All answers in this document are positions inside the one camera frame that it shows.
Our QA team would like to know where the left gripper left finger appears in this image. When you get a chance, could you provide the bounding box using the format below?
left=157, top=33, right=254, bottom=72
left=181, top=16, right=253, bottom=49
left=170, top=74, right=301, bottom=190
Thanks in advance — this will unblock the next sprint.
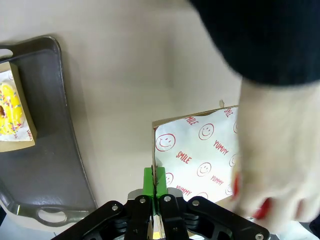
left=53, top=166, right=155, bottom=240

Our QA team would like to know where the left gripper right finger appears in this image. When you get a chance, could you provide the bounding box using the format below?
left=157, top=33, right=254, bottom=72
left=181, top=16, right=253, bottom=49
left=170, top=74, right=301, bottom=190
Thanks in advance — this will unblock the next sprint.
left=155, top=166, right=271, bottom=240

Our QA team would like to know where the kraft cardboard food box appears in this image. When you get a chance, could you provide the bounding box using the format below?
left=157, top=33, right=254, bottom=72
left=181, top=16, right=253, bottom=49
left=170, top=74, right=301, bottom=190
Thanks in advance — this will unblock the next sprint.
left=151, top=104, right=242, bottom=240
left=0, top=61, right=38, bottom=153

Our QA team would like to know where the cardboard box with smile paper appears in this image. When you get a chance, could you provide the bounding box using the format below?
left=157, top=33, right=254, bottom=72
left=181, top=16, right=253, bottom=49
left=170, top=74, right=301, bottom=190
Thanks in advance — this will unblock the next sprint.
left=154, top=106, right=241, bottom=201

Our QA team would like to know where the red glazed donut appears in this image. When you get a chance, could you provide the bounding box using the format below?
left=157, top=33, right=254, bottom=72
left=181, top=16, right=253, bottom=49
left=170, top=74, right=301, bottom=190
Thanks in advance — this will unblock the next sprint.
left=231, top=172, right=306, bottom=221

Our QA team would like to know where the yellow sprinkled donut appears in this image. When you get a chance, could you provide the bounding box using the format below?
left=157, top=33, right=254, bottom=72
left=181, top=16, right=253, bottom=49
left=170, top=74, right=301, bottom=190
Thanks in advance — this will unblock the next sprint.
left=0, top=81, right=26, bottom=136

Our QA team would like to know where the person left forearm black sleeve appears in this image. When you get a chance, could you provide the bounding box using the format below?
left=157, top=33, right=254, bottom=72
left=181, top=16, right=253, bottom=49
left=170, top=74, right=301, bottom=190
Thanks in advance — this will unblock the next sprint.
left=188, top=0, right=320, bottom=87

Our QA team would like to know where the person left hand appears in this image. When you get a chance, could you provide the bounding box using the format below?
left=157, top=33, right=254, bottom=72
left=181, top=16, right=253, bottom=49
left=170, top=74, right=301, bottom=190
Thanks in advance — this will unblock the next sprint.
left=231, top=77, right=320, bottom=234

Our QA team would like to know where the brown plastic tray with handles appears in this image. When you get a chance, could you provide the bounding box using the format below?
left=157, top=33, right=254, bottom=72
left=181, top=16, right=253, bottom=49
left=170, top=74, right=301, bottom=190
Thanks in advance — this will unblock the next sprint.
left=0, top=35, right=98, bottom=228

